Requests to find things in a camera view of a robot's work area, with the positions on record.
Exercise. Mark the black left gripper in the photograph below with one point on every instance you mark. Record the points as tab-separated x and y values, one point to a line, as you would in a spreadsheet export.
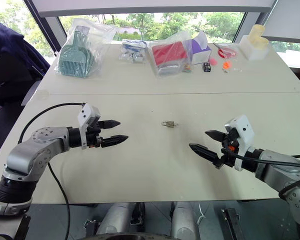
93	137

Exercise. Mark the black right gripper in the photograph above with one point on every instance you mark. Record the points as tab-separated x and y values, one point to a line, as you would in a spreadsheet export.
229	152

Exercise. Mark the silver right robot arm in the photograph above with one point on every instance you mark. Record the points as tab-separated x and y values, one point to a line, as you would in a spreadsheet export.
282	172

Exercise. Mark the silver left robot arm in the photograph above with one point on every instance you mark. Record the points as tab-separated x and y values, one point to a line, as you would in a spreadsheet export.
40	147

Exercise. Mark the small silver padlock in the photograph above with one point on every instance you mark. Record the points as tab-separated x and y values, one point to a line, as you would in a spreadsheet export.
168	124

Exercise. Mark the small black box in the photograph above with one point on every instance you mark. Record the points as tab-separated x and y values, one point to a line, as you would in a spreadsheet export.
207	67

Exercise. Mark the small colourful toy pieces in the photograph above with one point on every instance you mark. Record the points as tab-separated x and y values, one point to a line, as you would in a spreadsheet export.
186	68

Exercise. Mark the silver rounded robot leg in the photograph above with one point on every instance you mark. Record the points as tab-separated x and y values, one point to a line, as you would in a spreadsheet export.
184	220
115	217

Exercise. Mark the small orange object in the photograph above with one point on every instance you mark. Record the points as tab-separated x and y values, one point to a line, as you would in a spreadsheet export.
226	65

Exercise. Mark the small pink object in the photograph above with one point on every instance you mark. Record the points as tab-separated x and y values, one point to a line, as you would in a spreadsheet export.
213	61

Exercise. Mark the blue white packets in bag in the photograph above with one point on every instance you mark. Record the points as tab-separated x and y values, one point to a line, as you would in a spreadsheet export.
133	51

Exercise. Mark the teal dustpan in plastic bag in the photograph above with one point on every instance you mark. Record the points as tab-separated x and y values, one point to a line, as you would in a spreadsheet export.
76	56

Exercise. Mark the purple white tissue box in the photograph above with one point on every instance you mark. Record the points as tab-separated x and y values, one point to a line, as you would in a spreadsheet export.
200	51

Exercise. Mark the red box in plastic bag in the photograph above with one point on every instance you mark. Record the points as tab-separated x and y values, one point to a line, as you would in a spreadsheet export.
168	56

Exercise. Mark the red item in clear bag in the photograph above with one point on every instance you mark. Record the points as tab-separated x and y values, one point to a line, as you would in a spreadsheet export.
226	51

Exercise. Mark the dark office chair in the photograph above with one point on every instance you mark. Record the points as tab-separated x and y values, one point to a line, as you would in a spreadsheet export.
7	110

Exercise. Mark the pale yellow plastic cups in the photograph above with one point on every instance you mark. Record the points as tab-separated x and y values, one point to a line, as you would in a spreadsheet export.
258	35

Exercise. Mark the dark blue jacket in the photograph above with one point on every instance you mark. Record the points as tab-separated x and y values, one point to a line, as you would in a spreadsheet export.
12	57

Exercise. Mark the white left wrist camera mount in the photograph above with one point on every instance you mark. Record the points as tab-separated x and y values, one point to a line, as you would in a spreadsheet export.
86	113

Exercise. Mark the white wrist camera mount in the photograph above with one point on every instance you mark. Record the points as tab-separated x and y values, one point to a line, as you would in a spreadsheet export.
245	132
86	113

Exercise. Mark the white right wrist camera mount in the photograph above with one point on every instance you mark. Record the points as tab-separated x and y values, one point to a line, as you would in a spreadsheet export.
245	132

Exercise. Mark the black metal bracket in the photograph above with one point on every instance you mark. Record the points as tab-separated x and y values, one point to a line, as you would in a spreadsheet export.
233	222

